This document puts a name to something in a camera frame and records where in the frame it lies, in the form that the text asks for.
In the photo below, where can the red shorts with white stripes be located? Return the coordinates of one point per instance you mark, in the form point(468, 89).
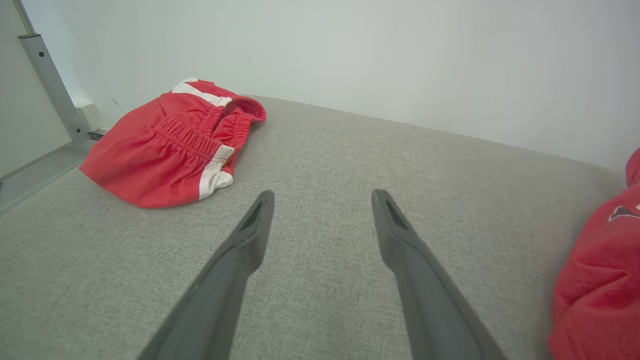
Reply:
point(150, 160)

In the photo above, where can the red jersey with white trim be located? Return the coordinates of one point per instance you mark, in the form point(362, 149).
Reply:
point(600, 280)

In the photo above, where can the grey metal frame post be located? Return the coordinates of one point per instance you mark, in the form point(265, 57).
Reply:
point(50, 75)

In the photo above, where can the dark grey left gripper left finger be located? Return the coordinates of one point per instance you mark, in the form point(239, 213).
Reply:
point(220, 300)

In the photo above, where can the white wall socket box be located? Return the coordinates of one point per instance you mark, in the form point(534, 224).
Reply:
point(89, 116)

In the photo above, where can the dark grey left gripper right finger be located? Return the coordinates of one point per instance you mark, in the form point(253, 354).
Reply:
point(425, 300)

